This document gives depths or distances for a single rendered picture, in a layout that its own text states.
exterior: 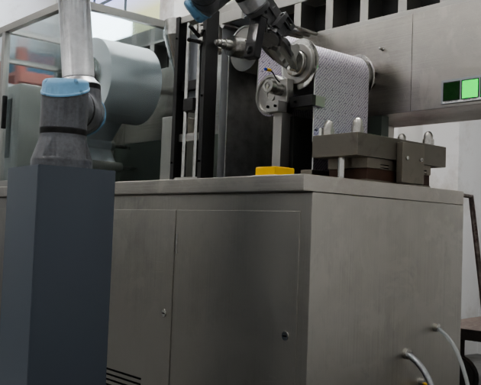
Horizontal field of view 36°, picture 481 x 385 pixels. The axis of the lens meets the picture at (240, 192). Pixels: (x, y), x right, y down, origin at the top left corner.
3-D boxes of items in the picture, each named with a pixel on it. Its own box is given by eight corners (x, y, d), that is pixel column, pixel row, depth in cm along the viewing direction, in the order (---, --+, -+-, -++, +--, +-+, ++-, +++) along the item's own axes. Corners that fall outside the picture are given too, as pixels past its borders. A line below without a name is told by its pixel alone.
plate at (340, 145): (311, 157, 204) (312, 135, 205) (401, 169, 231) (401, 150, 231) (356, 154, 192) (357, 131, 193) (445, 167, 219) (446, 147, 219)
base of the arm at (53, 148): (44, 165, 176) (46, 123, 176) (20, 168, 188) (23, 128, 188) (102, 169, 185) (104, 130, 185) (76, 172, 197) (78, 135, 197)
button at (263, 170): (254, 176, 187) (255, 166, 187) (275, 178, 192) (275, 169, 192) (274, 176, 182) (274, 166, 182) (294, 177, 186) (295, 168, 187)
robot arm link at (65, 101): (31, 125, 181) (34, 70, 182) (50, 133, 195) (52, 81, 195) (79, 127, 181) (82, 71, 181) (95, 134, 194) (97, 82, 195)
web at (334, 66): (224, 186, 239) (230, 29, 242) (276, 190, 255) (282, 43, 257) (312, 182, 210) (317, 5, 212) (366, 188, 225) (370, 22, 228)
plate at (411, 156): (395, 182, 203) (396, 142, 204) (418, 185, 210) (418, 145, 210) (403, 182, 201) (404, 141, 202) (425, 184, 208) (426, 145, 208)
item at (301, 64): (300, 45, 213) (305, 68, 211) (305, 46, 214) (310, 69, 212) (282, 57, 218) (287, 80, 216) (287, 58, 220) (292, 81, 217)
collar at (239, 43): (223, 56, 234) (224, 37, 234) (237, 60, 238) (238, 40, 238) (236, 53, 229) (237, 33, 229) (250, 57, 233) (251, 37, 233)
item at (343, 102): (311, 141, 211) (314, 76, 212) (365, 150, 226) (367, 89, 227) (313, 141, 210) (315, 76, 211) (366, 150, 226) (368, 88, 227)
